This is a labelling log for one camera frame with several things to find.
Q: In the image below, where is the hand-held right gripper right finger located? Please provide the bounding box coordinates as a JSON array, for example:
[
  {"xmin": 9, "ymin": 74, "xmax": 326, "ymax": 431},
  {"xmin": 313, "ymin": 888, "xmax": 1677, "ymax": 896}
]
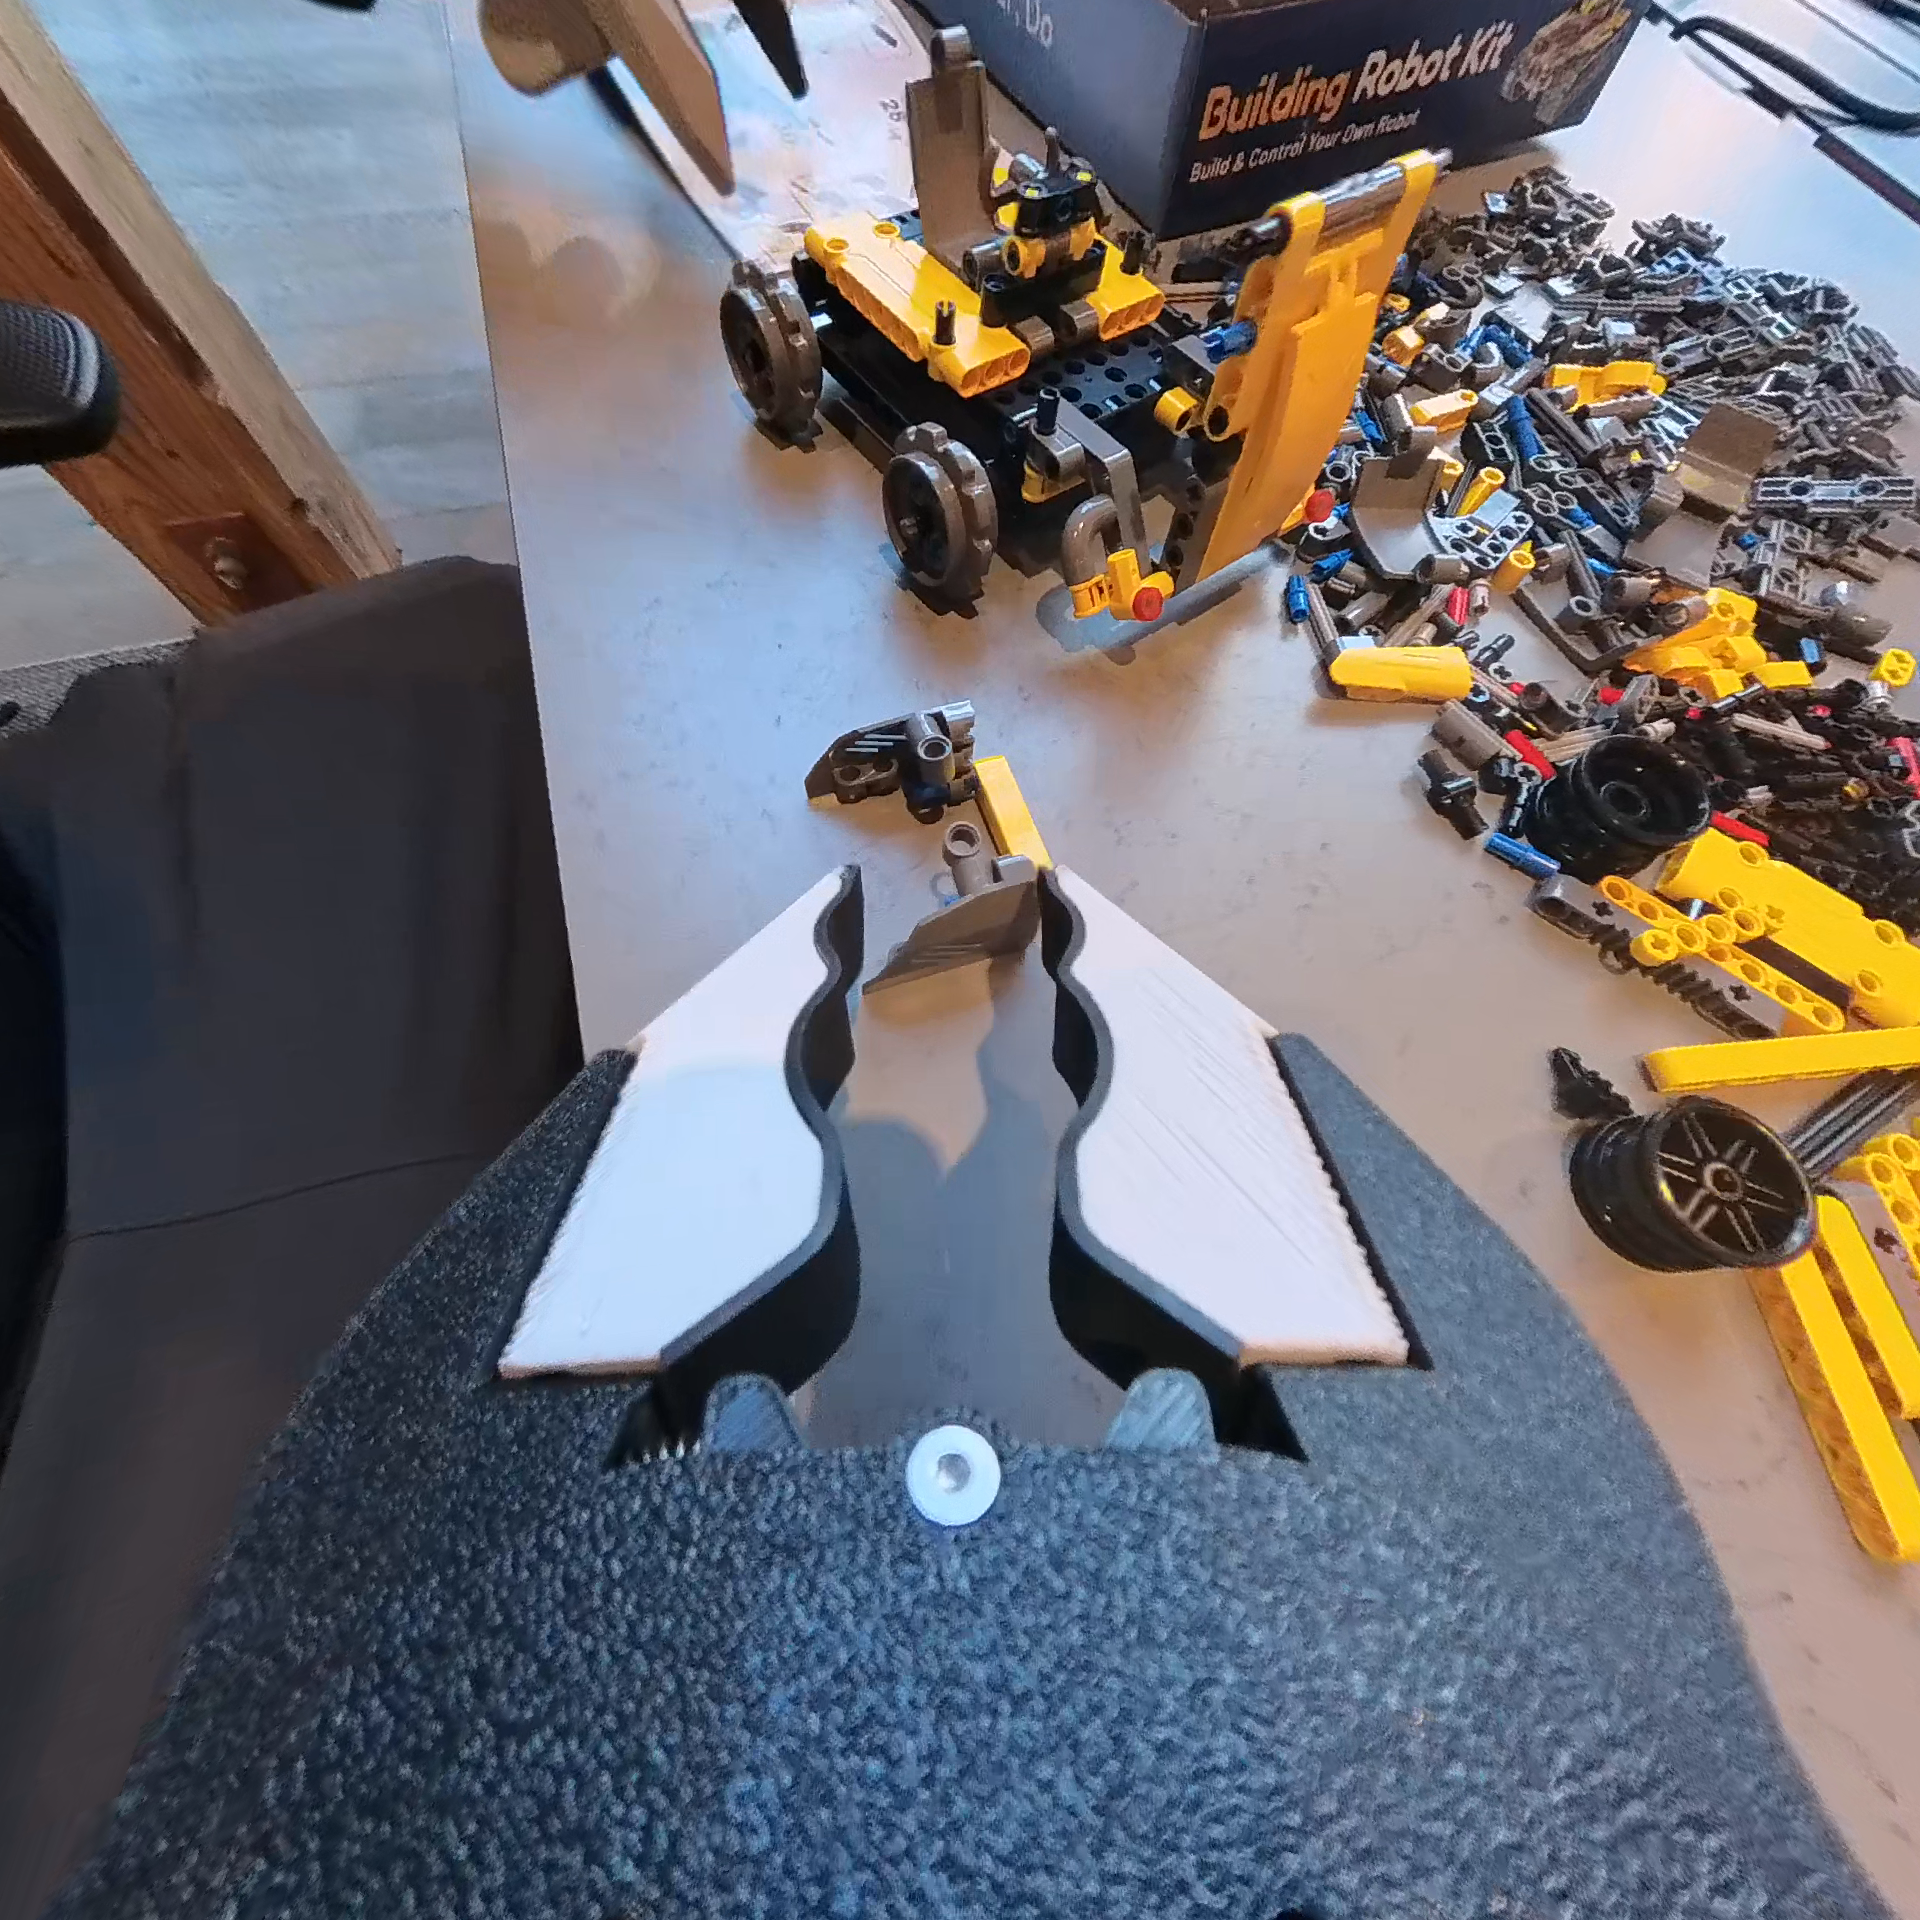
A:
[{"xmin": 1037, "ymin": 862, "xmax": 1412, "ymax": 1369}]

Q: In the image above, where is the short yellow toy beam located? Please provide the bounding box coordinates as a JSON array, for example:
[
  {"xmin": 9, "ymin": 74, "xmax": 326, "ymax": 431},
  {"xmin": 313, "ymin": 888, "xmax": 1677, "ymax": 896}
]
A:
[{"xmin": 971, "ymin": 754, "xmax": 1056, "ymax": 874}]

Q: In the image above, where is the dark blue robot kit box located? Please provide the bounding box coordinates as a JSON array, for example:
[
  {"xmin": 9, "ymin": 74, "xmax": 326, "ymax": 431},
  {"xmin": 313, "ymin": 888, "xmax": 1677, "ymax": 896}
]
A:
[{"xmin": 914, "ymin": 0, "xmax": 1652, "ymax": 243}]

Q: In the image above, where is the grey desk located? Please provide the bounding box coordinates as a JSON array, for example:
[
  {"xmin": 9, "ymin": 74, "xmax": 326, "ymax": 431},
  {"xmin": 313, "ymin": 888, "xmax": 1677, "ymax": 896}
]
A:
[{"xmin": 448, "ymin": 0, "xmax": 1920, "ymax": 1907}]

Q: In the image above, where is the yellow toy vehicle model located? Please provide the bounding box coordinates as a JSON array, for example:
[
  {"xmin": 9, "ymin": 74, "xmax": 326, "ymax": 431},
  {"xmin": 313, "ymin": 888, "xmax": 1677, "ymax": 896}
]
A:
[{"xmin": 717, "ymin": 29, "xmax": 1453, "ymax": 664}]

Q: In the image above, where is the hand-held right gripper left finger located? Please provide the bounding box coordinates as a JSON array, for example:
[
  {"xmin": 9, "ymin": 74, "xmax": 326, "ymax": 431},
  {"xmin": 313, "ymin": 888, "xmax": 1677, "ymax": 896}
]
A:
[{"xmin": 497, "ymin": 862, "xmax": 869, "ymax": 1379}]

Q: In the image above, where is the wooden post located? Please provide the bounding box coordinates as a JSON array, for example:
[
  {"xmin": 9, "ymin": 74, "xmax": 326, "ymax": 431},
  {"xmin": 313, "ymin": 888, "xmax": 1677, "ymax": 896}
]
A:
[{"xmin": 0, "ymin": 0, "xmax": 401, "ymax": 624}]

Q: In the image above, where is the black chair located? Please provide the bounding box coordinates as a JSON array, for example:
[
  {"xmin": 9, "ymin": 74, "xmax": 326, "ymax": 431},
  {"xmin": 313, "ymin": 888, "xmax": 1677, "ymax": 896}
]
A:
[{"xmin": 0, "ymin": 299, "xmax": 122, "ymax": 467}]

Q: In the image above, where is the black spoked toy wheel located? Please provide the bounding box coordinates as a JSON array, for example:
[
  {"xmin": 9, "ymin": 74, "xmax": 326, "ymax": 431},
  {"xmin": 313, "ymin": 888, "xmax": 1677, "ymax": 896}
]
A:
[{"xmin": 1568, "ymin": 1096, "xmax": 1819, "ymax": 1278}]

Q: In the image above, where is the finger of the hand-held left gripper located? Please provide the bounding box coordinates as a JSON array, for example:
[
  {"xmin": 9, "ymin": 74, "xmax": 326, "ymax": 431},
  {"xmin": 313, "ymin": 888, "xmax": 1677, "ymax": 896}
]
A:
[
  {"xmin": 732, "ymin": 0, "xmax": 812, "ymax": 101},
  {"xmin": 480, "ymin": 0, "xmax": 740, "ymax": 202}
]

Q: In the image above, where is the grey toy plate with blue pins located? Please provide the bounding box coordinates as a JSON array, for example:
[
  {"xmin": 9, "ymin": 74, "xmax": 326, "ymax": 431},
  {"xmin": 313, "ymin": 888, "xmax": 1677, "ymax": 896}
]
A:
[{"xmin": 808, "ymin": 697, "xmax": 976, "ymax": 818}]

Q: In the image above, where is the pile of small toy parts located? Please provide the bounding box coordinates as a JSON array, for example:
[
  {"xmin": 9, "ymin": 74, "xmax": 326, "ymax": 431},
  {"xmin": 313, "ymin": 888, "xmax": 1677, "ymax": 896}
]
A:
[{"xmin": 1283, "ymin": 166, "xmax": 1920, "ymax": 933}]

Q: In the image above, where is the yellow curved toy panel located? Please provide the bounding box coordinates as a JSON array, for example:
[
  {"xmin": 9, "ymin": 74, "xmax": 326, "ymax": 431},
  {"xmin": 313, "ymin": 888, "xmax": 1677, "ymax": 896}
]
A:
[{"xmin": 1329, "ymin": 645, "xmax": 1474, "ymax": 705}]

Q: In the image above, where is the small grey toy connector piece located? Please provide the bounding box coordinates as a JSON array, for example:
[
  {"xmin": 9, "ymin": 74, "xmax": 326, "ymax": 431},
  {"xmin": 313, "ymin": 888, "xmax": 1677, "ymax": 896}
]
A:
[{"xmin": 861, "ymin": 823, "xmax": 1044, "ymax": 1000}]

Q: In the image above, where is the black toy wheel rim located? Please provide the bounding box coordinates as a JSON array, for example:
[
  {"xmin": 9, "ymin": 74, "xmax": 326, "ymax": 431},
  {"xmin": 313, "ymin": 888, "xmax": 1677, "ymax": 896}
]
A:
[{"xmin": 1529, "ymin": 737, "xmax": 1714, "ymax": 886}]

